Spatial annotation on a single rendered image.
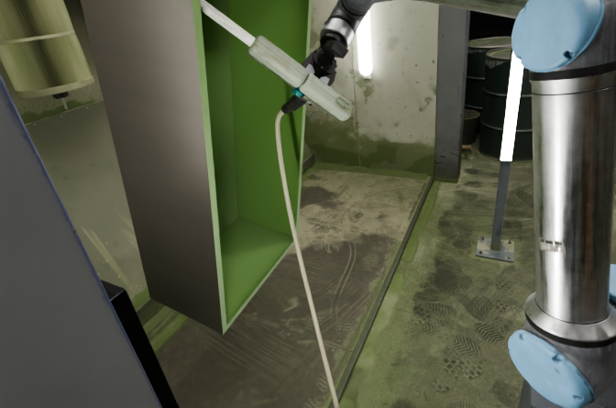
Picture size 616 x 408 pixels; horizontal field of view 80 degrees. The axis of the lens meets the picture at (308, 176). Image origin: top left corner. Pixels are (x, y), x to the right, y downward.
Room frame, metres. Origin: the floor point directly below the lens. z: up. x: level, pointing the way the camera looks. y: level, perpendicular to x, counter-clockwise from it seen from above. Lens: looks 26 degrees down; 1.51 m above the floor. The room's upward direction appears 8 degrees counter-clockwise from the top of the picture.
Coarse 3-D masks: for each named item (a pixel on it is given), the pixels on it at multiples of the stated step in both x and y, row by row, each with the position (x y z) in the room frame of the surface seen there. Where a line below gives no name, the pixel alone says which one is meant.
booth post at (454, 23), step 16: (448, 16) 2.64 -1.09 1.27; (464, 16) 2.59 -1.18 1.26; (448, 32) 2.64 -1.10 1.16; (464, 32) 2.59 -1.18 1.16; (448, 48) 2.64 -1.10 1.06; (464, 48) 2.59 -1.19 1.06; (448, 64) 2.64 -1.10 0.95; (464, 64) 2.59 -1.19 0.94; (448, 80) 2.64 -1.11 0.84; (464, 80) 2.63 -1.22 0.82; (448, 96) 2.63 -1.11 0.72; (464, 96) 2.69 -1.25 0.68; (448, 112) 2.63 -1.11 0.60; (448, 128) 2.63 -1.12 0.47; (448, 144) 2.63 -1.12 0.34; (448, 160) 2.62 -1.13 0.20; (448, 176) 2.62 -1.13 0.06
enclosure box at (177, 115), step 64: (128, 0) 0.95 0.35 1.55; (192, 0) 0.86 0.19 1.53; (256, 0) 1.49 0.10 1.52; (128, 64) 0.98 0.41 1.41; (192, 64) 0.88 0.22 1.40; (256, 64) 1.52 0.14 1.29; (128, 128) 1.02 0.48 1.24; (192, 128) 0.90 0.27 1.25; (256, 128) 1.55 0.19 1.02; (128, 192) 1.07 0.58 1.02; (192, 192) 0.94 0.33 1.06; (256, 192) 1.58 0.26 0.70; (192, 256) 0.98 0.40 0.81; (256, 256) 1.37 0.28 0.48
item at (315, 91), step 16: (208, 16) 0.95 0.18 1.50; (224, 16) 0.95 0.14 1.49; (240, 32) 0.94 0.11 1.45; (256, 48) 0.93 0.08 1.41; (272, 48) 0.95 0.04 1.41; (272, 64) 0.93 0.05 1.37; (288, 64) 0.94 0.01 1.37; (288, 80) 0.95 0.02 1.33; (304, 80) 0.95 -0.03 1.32; (320, 80) 0.96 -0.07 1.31; (304, 96) 0.98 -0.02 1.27; (320, 96) 0.94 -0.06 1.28; (336, 96) 0.95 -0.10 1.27; (288, 112) 1.09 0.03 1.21; (336, 112) 0.94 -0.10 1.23
